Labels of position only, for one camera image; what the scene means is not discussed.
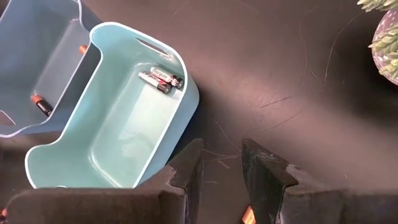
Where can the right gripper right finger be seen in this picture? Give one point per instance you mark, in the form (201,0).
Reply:
(311,208)

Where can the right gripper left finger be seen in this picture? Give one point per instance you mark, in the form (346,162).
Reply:
(93,208)

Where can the teal plastic bin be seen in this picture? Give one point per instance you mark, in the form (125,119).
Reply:
(124,130)

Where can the silver black Energizer AA battery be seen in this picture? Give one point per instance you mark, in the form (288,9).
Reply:
(166,76)
(155,82)

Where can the dusty blue plastic bin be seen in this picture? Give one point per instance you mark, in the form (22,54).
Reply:
(37,46)

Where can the green succulent in patterned pot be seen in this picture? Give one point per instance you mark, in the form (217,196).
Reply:
(387,46)

